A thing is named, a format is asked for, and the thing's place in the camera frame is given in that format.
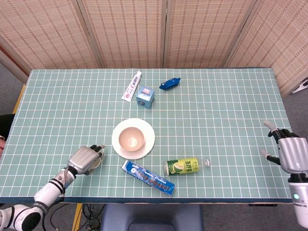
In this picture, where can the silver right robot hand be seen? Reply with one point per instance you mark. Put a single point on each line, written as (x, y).
(293, 154)

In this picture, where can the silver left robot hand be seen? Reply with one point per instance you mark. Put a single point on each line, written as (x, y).
(83, 158)

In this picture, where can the paper cup with leaf print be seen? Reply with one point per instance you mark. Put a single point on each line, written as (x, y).
(97, 164)

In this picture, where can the beige bowl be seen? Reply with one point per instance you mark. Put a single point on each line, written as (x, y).
(131, 139)

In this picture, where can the white round plate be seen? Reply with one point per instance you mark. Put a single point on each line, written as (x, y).
(150, 138)

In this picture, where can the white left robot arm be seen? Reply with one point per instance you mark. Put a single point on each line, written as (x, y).
(48, 190)

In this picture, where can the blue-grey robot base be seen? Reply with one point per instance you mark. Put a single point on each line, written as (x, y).
(149, 216)

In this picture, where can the white stand foot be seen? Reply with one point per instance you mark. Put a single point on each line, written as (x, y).
(300, 87)

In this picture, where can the blue cookie box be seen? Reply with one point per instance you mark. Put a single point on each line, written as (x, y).
(149, 179)

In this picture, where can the green checked tablecloth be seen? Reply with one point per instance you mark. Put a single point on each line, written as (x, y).
(216, 120)

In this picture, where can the black fabric object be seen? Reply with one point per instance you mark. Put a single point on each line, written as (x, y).
(6, 125)

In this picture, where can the white toothpaste tube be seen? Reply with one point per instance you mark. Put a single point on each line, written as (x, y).
(131, 87)

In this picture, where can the small blue cube box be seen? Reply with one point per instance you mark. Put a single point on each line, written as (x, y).
(145, 97)

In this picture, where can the green label tea bottle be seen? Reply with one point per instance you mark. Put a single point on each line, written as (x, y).
(183, 166)

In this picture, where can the bamboo folding screen panel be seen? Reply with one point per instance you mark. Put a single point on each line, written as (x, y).
(125, 31)
(48, 31)
(284, 43)
(204, 31)

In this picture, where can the blue snack packet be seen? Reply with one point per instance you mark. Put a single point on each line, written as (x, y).
(169, 83)

